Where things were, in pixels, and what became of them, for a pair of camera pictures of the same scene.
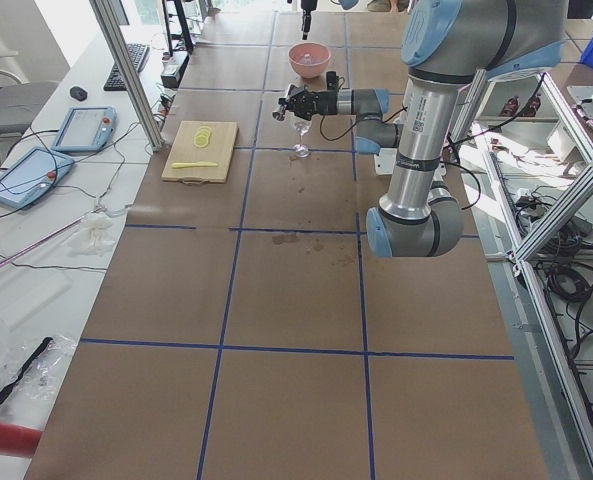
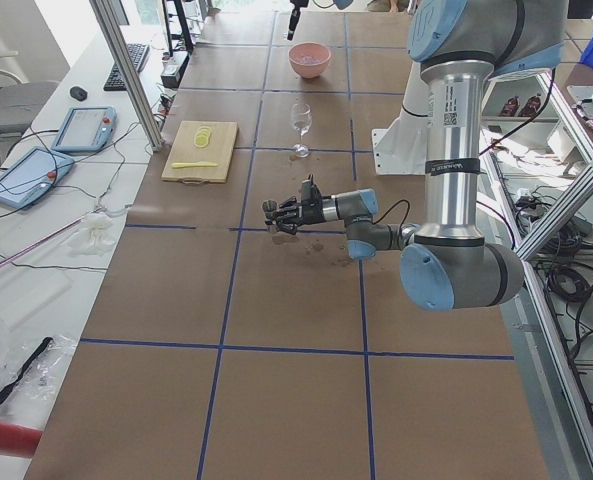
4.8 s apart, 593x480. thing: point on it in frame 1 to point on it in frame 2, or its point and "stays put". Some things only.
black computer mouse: (78, 93) stays put
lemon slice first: (201, 141) stays put
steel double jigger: (279, 114) to (269, 208)
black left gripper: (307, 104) to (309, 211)
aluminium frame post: (153, 132) stays put
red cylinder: (3, 437) stays put
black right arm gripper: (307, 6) to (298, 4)
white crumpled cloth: (96, 236) stays put
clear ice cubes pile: (309, 60) stays put
